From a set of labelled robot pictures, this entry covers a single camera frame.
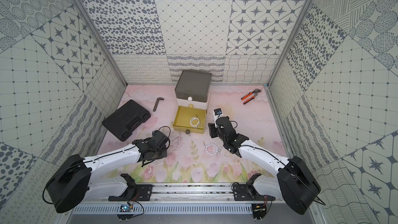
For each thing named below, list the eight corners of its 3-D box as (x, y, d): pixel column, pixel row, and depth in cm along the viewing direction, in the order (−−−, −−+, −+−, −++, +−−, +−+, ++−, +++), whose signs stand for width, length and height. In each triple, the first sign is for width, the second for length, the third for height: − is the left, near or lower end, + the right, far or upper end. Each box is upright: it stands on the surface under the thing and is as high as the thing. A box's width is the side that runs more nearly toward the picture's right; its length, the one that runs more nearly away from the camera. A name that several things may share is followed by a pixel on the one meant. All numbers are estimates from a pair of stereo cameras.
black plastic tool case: (104, 127, 99) (99, 122, 94) (133, 103, 111) (131, 98, 107) (122, 143, 92) (118, 139, 87) (151, 116, 104) (149, 111, 100)
